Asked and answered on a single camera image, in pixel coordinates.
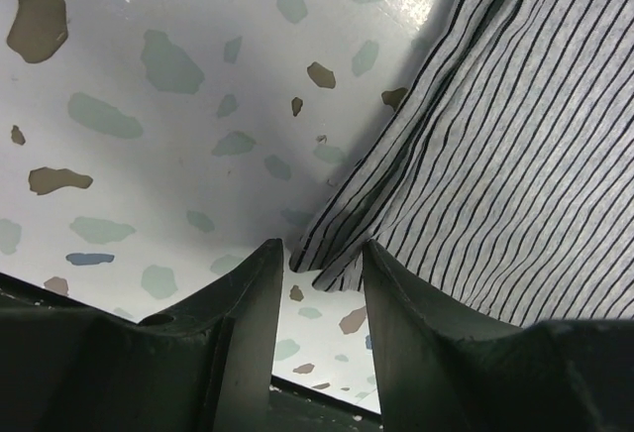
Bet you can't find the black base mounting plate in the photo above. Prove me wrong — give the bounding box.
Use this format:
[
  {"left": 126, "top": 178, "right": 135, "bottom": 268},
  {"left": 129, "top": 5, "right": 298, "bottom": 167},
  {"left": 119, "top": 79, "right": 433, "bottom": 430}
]
[{"left": 1, "top": 274, "right": 383, "bottom": 432}]

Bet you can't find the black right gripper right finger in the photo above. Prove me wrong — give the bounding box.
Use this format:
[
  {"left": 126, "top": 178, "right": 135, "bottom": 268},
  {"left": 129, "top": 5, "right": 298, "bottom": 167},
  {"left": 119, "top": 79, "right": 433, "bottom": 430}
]
[{"left": 363, "top": 242, "right": 633, "bottom": 431}]

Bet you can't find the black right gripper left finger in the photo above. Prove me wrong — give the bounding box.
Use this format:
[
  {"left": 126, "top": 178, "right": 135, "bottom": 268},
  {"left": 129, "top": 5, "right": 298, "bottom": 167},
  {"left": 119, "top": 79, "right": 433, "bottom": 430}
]
[{"left": 1, "top": 239, "right": 283, "bottom": 431}]

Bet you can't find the grey striped underwear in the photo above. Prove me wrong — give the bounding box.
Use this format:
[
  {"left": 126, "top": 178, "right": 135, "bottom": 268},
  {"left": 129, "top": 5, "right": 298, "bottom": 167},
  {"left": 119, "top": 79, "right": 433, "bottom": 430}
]
[{"left": 289, "top": 0, "right": 633, "bottom": 326}]

